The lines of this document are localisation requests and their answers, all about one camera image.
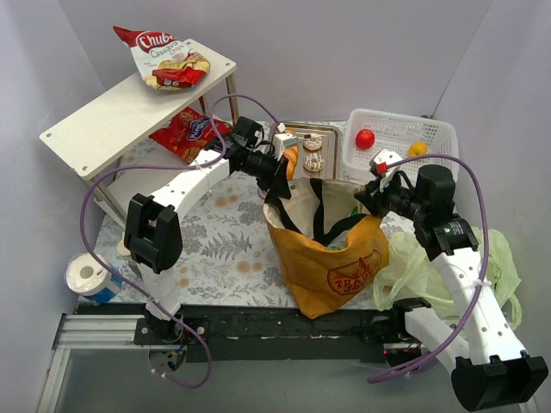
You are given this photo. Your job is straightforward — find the white plastic perforated basket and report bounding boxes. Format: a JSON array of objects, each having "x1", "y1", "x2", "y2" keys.
[{"x1": 342, "y1": 108, "x2": 458, "y2": 182}]

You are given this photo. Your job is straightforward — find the light green plastic grocery bag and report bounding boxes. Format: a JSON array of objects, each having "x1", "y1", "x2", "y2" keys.
[{"x1": 373, "y1": 229, "x2": 523, "y2": 329}]

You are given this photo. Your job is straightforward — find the stainless steel tray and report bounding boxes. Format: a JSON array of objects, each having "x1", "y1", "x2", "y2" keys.
[{"x1": 285, "y1": 122, "x2": 341, "y2": 179}]

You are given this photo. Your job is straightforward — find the red toy apple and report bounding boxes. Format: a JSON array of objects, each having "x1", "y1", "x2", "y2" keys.
[{"x1": 355, "y1": 128, "x2": 375, "y2": 151}]

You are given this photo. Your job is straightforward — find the long orange toy bread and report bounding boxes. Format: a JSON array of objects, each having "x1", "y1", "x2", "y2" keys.
[{"x1": 283, "y1": 145, "x2": 300, "y2": 180}]

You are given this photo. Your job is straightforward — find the yellow toy lemon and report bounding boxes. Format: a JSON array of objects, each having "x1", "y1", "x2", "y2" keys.
[{"x1": 408, "y1": 141, "x2": 429, "y2": 157}]

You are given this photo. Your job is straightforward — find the white sprinkled toy donut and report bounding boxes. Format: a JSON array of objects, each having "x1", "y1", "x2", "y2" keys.
[{"x1": 302, "y1": 133, "x2": 324, "y2": 151}]

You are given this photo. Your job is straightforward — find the red snack bag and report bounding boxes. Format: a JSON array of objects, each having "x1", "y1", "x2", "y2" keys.
[{"x1": 150, "y1": 108, "x2": 232, "y2": 164}]

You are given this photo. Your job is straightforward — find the white red cassava chips bag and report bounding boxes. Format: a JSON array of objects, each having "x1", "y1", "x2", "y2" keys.
[{"x1": 113, "y1": 26, "x2": 211, "y2": 90}]

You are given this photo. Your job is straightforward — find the small round wooden spoon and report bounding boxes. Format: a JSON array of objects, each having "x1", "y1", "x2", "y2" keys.
[{"x1": 117, "y1": 241, "x2": 130, "y2": 256}]

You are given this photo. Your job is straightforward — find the floral patterned table mat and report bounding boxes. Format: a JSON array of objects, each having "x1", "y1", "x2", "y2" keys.
[{"x1": 95, "y1": 120, "x2": 474, "y2": 311}]

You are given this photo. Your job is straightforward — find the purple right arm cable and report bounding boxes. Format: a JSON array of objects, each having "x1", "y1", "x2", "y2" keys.
[{"x1": 366, "y1": 154, "x2": 492, "y2": 385}]

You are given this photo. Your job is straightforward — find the white wooden two-tier shelf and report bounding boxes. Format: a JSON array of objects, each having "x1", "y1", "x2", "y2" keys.
[{"x1": 40, "y1": 40, "x2": 237, "y2": 225}]

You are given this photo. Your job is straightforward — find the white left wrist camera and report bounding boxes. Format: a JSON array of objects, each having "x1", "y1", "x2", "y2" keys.
[{"x1": 272, "y1": 122, "x2": 299, "y2": 159}]

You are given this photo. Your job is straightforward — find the mustard yellow tote bag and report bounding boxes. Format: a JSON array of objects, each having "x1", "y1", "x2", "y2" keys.
[{"x1": 263, "y1": 177, "x2": 389, "y2": 319}]

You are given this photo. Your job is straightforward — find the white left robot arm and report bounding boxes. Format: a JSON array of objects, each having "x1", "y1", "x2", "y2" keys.
[{"x1": 123, "y1": 117, "x2": 299, "y2": 344}]

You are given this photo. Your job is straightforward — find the aluminium frame rail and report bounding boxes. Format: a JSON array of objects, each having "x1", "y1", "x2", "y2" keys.
[{"x1": 36, "y1": 312, "x2": 539, "y2": 413}]

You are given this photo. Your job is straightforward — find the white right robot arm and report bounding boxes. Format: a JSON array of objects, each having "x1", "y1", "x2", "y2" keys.
[{"x1": 355, "y1": 164, "x2": 548, "y2": 411}]

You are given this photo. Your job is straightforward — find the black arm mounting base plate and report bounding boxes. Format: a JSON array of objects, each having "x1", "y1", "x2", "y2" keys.
[{"x1": 133, "y1": 305, "x2": 426, "y2": 368}]

